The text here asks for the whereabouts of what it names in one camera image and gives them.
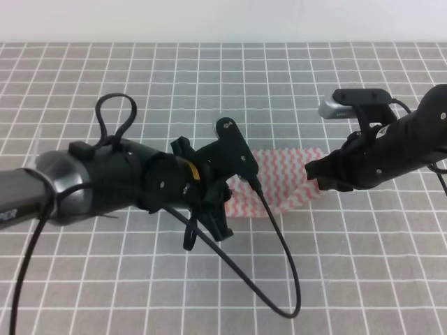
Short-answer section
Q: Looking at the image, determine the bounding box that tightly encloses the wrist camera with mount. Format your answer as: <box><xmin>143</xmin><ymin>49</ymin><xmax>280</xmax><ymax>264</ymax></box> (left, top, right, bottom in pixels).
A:
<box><xmin>197</xmin><ymin>117</ymin><xmax>259</xmax><ymax>181</ymax></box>
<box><xmin>318</xmin><ymin>88</ymin><xmax>397</xmax><ymax>131</ymax></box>

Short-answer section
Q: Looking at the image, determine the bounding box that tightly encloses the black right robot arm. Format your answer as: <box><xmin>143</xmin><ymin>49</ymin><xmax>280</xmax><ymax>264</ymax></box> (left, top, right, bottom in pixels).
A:
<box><xmin>305</xmin><ymin>84</ymin><xmax>446</xmax><ymax>192</ymax></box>

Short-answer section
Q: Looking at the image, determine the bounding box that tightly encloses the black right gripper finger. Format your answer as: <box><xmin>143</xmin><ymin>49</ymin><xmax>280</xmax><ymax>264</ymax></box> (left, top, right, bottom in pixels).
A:
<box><xmin>316</xmin><ymin>177</ymin><xmax>353</xmax><ymax>192</ymax></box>
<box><xmin>305</xmin><ymin>153</ymin><xmax>339</xmax><ymax>180</ymax></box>

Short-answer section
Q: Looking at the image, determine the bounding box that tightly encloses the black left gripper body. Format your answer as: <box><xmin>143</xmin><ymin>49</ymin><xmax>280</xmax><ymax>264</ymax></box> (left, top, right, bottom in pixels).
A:
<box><xmin>142</xmin><ymin>137</ymin><xmax>233</xmax><ymax>216</ymax></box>

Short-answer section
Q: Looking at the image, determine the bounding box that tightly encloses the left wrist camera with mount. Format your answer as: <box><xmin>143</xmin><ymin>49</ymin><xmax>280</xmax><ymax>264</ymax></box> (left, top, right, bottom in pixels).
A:
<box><xmin>197</xmin><ymin>117</ymin><xmax>259</xmax><ymax>181</ymax></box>

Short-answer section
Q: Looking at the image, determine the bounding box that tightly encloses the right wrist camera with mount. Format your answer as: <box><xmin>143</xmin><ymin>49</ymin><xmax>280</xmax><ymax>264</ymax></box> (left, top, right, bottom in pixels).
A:
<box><xmin>318</xmin><ymin>88</ymin><xmax>397</xmax><ymax>131</ymax></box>

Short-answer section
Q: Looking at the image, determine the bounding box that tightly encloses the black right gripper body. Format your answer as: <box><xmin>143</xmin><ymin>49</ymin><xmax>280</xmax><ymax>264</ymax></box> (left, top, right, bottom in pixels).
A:
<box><xmin>335</xmin><ymin>131</ymin><xmax>377</xmax><ymax>192</ymax></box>

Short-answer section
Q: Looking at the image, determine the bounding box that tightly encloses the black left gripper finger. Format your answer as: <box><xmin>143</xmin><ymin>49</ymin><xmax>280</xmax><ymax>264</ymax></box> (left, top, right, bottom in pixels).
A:
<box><xmin>195</xmin><ymin>202</ymin><xmax>233</xmax><ymax>241</ymax></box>

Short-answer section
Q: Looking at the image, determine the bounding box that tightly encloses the black left camera cable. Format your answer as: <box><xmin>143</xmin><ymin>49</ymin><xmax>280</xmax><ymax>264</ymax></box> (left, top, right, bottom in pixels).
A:
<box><xmin>6</xmin><ymin>92</ymin><xmax>302</xmax><ymax>335</ymax></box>

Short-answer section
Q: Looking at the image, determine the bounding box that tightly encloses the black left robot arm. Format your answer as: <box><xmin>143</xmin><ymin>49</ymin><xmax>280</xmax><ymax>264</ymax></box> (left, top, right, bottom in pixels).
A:
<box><xmin>1</xmin><ymin>137</ymin><xmax>233</xmax><ymax>241</ymax></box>

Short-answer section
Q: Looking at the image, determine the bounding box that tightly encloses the pink white wavy striped towel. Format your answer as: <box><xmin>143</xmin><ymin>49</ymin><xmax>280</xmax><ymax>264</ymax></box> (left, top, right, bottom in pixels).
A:
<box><xmin>225</xmin><ymin>148</ymin><xmax>323</xmax><ymax>218</ymax></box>

